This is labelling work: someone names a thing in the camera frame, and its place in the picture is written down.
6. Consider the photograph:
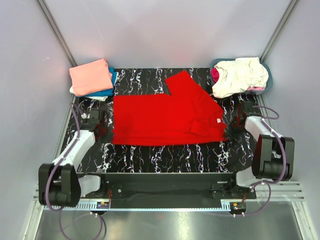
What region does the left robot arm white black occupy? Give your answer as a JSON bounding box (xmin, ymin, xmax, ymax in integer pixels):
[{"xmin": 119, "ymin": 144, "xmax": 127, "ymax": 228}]
[{"xmin": 38, "ymin": 109, "xmax": 113, "ymax": 211}]

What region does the folded blue t shirt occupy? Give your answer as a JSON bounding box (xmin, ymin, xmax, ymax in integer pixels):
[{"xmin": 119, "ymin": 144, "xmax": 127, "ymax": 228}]
[{"xmin": 85, "ymin": 67, "xmax": 118, "ymax": 98}]

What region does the aluminium corner post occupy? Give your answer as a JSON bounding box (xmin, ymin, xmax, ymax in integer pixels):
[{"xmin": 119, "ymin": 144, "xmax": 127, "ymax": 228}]
[
  {"xmin": 35, "ymin": 0, "xmax": 77, "ymax": 67},
  {"xmin": 260, "ymin": 0, "xmax": 300, "ymax": 61}
]

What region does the right aluminium corner post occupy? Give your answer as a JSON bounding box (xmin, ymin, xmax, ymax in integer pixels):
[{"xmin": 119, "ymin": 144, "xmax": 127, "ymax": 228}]
[{"xmin": 260, "ymin": 0, "xmax": 300, "ymax": 61}]

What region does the left aluminium corner post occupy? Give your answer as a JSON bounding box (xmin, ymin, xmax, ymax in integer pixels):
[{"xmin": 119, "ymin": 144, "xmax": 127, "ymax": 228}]
[{"xmin": 35, "ymin": 0, "xmax": 77, "ymax": 67}]

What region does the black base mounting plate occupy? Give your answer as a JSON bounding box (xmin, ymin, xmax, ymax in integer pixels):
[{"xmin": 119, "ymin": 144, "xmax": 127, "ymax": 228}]
[{"xmin": 96, "ymin": 172, "xmax": 257, "ymax": 200}]

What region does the red t shirt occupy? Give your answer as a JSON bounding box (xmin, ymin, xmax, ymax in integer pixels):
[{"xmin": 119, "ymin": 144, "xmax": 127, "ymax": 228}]
[{"xmin": 112, "ymin": 70, "xmax": 226, "ymax": 146}]

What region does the black marbled table mat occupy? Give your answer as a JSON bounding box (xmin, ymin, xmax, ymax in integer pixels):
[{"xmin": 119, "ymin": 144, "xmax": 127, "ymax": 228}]
[{"xmin": 51, "ymin": 67, "xmax": 280, "ymax": 174}]

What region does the cream crumpled t shirt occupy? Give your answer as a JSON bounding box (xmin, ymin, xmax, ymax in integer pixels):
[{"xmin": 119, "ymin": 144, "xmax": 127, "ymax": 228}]
[{"xmin": 211, "ymin": 57, "xmax": 270, "ymax": 99}]

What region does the aluminium frame rail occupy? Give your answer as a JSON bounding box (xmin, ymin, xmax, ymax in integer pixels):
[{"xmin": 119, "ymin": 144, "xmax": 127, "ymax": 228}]
[{"xmin": 32, "ymin": 181, "xmax": 306, "ymax": 201}]

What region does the folded pink t shirt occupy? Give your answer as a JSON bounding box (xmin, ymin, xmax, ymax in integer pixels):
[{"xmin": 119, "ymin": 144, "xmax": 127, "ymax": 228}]
[{"xmin": 69, "ymin": 58, "xmax": 111, "ymax": 97}]

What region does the pink garment in basket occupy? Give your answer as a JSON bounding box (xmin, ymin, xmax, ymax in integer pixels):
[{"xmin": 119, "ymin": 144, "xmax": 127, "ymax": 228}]
[{"xmin": 247, "ymin": 86, "xmax": 265, "ymax": 92}]

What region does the magenta garment in basket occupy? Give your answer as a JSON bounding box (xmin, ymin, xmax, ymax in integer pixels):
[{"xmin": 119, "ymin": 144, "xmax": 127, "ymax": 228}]
[{"xmin": 210, "ymin": 67, "xmax": 220, "ymax": 83}]

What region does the slotted cable duct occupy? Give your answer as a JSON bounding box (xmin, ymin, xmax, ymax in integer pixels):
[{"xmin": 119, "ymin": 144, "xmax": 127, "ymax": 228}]
[{"xmin": 67, "ymin": 199, "xmax": 231, "ymax": 212}]

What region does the folded white t shirt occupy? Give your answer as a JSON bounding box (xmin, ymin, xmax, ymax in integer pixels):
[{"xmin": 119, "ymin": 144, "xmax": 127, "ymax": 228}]
[{"xmin": 69, "ymin": 86, "xmax": 108, "ymax": 102}]

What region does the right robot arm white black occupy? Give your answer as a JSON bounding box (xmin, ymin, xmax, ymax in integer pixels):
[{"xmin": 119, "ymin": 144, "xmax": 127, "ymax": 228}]
[{"xmin": 224, "ymin": 101, "xmax": 295, "ymax": 199}]

